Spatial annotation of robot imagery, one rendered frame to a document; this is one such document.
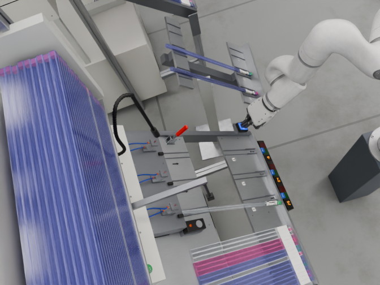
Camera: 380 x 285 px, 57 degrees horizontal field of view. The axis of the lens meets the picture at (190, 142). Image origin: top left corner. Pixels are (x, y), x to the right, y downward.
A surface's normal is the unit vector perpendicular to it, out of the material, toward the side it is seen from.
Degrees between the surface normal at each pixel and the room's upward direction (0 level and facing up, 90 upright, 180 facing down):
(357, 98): 0
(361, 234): 0
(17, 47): 90
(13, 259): 90
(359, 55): 74
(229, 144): 42
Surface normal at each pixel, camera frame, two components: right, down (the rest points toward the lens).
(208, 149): -0.15, -0.35
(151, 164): 0.52, -0.49
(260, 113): -0.77, 0.10
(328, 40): -0.51, 0.61
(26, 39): 0.31, 0.87
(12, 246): 0.94, -0.34
